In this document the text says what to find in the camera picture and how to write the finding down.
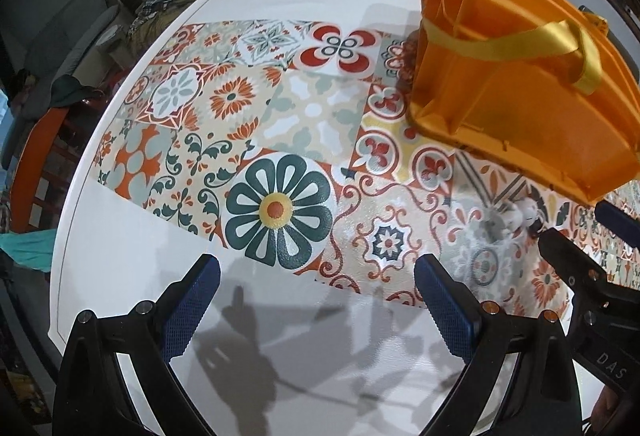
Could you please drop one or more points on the pale blurred small object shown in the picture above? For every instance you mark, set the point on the pale blurred small object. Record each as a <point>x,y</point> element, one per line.
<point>522,216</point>

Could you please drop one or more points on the teal cloth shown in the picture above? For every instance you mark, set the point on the teal cloth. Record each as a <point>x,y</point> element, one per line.
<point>25,246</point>

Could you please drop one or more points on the pile of patterned clothes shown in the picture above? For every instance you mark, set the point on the pile of patterned clothes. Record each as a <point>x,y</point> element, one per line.
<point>160,0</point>

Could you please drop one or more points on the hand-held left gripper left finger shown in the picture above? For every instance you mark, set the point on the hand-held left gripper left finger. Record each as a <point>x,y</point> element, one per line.
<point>192,311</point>

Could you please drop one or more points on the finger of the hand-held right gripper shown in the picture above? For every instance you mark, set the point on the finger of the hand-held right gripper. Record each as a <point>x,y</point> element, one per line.
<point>617,221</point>
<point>570,256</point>

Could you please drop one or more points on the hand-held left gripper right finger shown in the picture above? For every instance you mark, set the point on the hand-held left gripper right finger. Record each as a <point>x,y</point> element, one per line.
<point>445,311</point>

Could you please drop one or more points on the orange wooden chair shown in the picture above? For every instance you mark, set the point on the orange wooden chair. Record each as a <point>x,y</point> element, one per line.
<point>37,150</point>

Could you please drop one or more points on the patterned tile table mat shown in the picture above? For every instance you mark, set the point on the patterned tile table mat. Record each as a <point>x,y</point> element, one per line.
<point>280,115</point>

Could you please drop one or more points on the dark cloth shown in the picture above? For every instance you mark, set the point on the dark cloth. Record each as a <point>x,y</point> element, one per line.
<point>70,90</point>

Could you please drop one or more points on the orange plastic bin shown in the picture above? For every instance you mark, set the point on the orange plastic bin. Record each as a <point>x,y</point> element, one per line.
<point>525,115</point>

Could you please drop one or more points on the grey sofa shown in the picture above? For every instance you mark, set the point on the grey sofa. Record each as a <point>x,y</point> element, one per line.
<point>60,45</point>

